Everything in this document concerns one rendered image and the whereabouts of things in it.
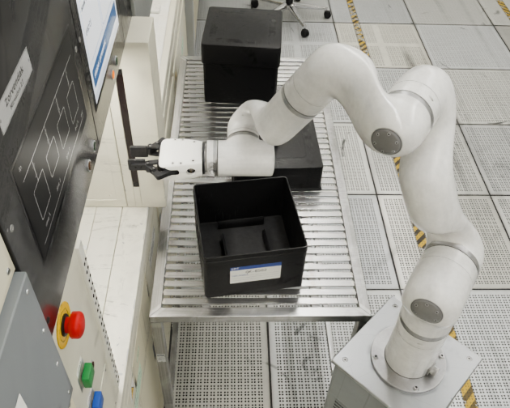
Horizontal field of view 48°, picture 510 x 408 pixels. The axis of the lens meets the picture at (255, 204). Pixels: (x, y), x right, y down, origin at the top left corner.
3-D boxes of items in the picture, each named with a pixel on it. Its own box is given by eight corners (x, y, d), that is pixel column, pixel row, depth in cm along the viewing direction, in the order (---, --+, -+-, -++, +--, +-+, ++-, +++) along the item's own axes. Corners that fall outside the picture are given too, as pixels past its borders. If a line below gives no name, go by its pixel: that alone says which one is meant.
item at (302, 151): (321, 191, 189) (327, 161, 180) (232, 193, 187) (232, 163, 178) (310, 134, 210) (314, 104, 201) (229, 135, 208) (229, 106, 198)
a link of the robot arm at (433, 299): (458, 312, 135) (491, 247, 118) (431, 373, 124) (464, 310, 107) (410, 289, 140) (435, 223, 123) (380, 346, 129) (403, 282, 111)
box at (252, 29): (277, 107, 221) (281, 48, 203) (202, 103, 221) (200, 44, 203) (278, 66, 241) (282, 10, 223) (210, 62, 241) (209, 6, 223)
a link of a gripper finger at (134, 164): (157, 177, 131) (127, 177, 131) (158, 168, 133) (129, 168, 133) (155, 167, 129) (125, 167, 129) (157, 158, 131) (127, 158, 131)
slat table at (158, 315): (334, 431, 210) (371, 316, 156) (169, 434, 208) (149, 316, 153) (303, 185, 301) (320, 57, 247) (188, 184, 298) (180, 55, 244)
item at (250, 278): (205, 299, 158) (202, 259, 146) (194, 224, 177) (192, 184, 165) (303, 286, 162) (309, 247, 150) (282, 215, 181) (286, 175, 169)
